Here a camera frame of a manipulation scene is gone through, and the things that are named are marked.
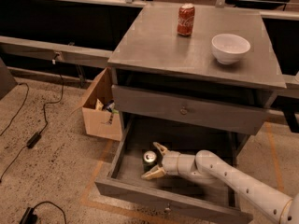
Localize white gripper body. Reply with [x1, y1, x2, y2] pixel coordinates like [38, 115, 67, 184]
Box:
[162, 151, 180, 175]

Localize grey drawer cabinet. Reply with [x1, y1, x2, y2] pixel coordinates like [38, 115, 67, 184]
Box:
[108, 4, 286, 160]

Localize items inside cardboard box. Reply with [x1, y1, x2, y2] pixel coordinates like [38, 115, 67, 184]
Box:
[95, 99, 119, 125]

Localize black plug bottom left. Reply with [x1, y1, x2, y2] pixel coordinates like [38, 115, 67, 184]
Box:
[19, 201, 67, 224]

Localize green soda can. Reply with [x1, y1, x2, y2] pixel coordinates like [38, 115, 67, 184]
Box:
[143, 150, 157, 172]

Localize cardboard box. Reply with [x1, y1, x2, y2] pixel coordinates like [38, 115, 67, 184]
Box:
[73, 68, 122, 141]

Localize open lower grey drawer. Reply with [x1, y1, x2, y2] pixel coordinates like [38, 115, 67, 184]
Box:
[95, 116, 253, 224]

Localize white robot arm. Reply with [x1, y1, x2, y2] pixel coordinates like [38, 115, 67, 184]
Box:
[141, 142, 299, 224]

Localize grey metal rail frame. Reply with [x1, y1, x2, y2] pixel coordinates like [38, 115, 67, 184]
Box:
[1, 3, 298, 99]

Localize white ceramic bowl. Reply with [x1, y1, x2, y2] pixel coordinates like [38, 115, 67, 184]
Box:
[211, 34, 250, 64]

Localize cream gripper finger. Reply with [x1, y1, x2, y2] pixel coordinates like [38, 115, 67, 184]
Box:
[153, 142, 168, 156]
[141, 165, 166, 180]

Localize black power adapter with cable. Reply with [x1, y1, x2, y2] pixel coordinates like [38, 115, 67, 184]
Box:
[0, 57, 64, 183]

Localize upper grey drawer with knob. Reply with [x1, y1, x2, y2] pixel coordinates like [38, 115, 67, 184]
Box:
[112, 85, 267, 134]

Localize red cola can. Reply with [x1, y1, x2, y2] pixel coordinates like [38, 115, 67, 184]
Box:
[177, 3, 195, 36]

